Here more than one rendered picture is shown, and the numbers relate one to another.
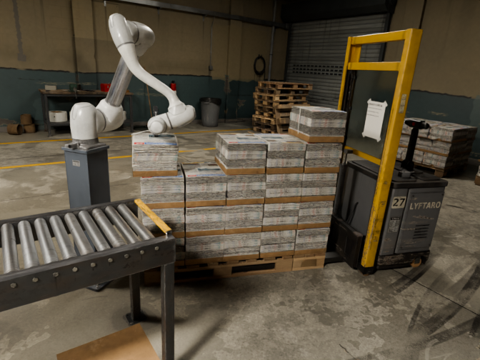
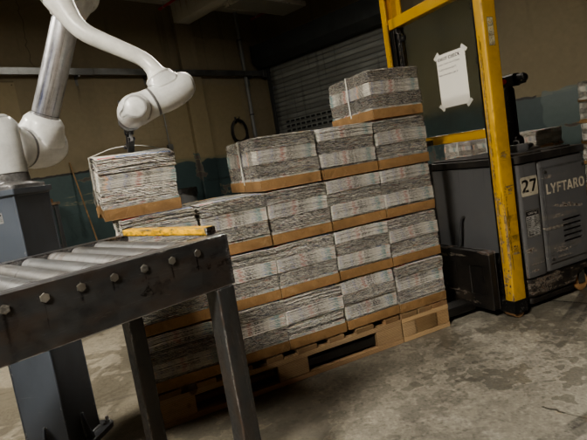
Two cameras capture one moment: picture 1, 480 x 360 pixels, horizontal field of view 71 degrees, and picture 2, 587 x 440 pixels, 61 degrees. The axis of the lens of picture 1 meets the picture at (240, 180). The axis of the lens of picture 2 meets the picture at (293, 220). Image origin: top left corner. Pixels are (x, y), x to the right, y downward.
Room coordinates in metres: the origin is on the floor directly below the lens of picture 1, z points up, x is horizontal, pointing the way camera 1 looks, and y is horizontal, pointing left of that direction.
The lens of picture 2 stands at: (0.17, 0.27, 0.94)
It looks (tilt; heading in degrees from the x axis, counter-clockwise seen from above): 7 degrees down; 352
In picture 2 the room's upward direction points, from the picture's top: 9 degrees counter-clockwise
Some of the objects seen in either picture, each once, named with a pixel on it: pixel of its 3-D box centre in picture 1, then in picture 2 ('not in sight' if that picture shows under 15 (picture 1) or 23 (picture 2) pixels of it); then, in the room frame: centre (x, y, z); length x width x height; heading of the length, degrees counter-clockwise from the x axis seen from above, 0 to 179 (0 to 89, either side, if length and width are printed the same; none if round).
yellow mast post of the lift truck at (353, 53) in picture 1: (339, 141); (407, 136); (3.04, -0.88, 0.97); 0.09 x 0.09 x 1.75; 16
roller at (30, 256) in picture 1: (28, 246); not in sight; (1.24, 0.87, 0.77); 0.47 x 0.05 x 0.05; 36
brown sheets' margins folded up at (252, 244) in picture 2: (219, 221); (265, 285); (2.40, 0.14, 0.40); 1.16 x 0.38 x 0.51; 106
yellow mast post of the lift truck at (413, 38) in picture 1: (386, 159); (493, 121); (2.41, -1.07, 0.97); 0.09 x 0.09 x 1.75; 16
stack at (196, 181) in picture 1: (219, 218); (264, 282); (2.40, 0.14, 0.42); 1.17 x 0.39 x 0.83; 106
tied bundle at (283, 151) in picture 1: (276, 152); (328, 154); (2.52, -0.27, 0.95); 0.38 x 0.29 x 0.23; 17
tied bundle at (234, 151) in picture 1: (239, 153); (271, 163); (2.44, 0.02, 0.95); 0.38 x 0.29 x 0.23; 17
